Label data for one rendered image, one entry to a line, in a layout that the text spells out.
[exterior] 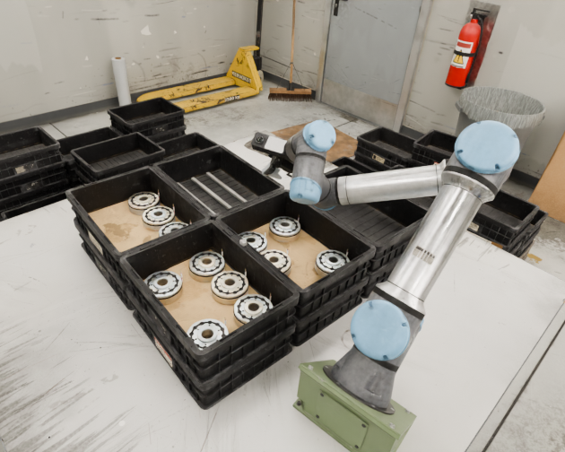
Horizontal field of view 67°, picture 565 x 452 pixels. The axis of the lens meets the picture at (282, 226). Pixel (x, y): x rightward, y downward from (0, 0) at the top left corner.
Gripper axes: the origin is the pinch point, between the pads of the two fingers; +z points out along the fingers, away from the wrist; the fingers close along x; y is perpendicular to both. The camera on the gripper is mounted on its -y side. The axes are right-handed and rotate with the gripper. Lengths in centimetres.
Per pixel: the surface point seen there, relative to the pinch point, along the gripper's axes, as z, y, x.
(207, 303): -6.3, -0.9, -45.7
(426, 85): 168, 141, 198
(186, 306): -5.3, -5.8, -48.4
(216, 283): -5.5, -0.6, -39.9
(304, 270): -4.8, 22.6, -26.1
